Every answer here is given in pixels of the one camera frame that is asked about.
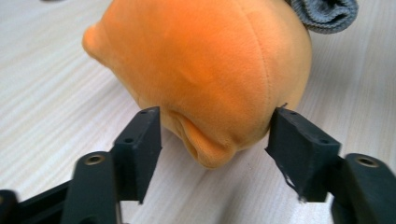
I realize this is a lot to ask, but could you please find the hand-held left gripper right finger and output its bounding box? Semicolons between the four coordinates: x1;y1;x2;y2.
264;104;343;203

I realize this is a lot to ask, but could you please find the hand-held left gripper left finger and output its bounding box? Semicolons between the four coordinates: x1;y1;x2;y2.
111;105;163;205

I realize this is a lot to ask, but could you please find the orange plush toy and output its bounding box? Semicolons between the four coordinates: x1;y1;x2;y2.
81;0;314;170

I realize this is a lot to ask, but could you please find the grey towel cloth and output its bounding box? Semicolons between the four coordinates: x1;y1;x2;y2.
285;0;360;35

